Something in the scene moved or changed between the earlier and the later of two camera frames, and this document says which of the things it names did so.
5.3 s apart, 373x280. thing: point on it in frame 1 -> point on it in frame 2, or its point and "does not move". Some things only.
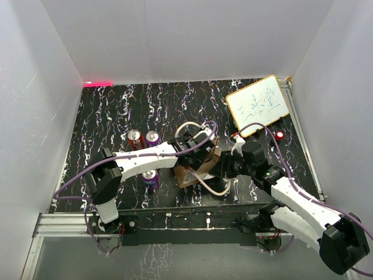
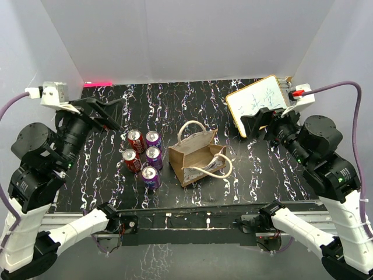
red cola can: x=136 y=140 does not move
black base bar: x=208 y=228 does not move
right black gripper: x=222 y=170 -> x=252 y=123
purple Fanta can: x=152 y=138 does not move
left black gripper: x=199 y=160 -> x=111 y=114
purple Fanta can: x=151 y=179 does not move
